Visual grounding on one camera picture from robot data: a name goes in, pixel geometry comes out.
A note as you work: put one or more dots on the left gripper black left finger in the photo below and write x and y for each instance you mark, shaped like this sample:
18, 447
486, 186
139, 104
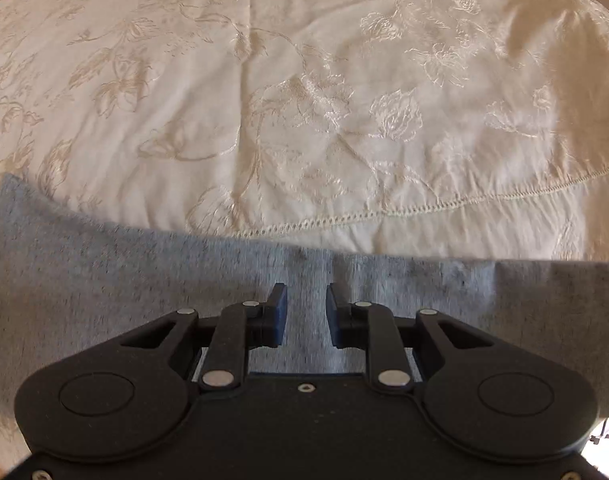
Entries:
239, 329

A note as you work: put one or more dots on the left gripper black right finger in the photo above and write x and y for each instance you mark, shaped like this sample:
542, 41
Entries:
373, 329

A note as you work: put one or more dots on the grey speckled pants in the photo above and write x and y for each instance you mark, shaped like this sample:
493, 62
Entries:
69, 282

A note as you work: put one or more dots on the cream floral embroidered bedspread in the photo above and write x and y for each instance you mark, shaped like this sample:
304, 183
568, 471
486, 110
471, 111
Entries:
419, 128

